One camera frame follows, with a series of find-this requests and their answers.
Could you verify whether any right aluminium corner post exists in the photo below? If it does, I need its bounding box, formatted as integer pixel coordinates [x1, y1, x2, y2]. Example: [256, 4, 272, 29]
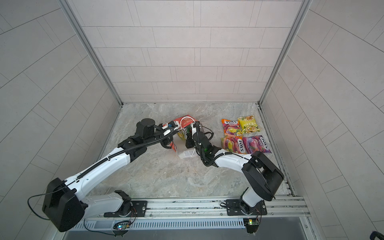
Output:
[258, 0, 312, 106]

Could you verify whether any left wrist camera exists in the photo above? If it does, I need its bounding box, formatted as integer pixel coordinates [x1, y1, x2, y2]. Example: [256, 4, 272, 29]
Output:
[163, 120, 180, 130]

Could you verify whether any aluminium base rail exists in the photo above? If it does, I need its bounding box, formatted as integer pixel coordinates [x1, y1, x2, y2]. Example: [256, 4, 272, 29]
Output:
[81, 196, 310, 220]

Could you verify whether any left green circuit board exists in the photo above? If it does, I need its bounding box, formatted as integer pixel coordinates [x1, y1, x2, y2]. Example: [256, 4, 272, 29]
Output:
[113, 221, 132, 231]

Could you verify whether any right circuit board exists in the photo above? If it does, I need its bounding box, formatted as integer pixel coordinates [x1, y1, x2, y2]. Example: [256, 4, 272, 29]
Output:
[243, 218, 260, 234]

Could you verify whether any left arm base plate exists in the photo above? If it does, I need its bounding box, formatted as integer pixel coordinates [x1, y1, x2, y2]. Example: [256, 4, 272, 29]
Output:
[104, 201, 148, 218]

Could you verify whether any purple pink candy packet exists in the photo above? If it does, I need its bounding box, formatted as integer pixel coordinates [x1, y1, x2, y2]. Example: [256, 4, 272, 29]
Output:
[243, 136, 271, 154]

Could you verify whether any left aluminium corner post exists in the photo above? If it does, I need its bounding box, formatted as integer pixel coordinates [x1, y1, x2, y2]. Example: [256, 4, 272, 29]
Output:
[58, 0, 123, 107]

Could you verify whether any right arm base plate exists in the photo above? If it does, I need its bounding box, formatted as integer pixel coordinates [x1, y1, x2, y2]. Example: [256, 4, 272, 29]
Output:
[220, 199, 268, 216]

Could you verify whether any yellow snack packet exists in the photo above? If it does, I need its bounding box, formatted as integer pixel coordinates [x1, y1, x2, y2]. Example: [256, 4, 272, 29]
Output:
[238, 115, 260, 134]

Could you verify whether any red paper gift bag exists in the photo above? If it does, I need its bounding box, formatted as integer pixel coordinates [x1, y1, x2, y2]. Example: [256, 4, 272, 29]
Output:
[171, 115, 198, 159]

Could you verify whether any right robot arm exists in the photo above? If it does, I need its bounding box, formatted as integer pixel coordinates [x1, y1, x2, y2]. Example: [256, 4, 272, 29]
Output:
[191, 122, 284, 215]

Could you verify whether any aluminium corner post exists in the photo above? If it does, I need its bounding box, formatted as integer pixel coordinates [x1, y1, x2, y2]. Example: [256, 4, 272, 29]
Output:
[58, 0, 123, 107]
[258, 0, 312, 106]

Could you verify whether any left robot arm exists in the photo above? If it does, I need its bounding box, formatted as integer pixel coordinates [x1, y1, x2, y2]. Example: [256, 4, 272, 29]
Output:
[42, 119, 181, 232]

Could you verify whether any orange Fox's candy packet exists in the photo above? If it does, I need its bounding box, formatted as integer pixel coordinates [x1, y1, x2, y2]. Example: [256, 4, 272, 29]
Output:
[222, 119, 243, 137]

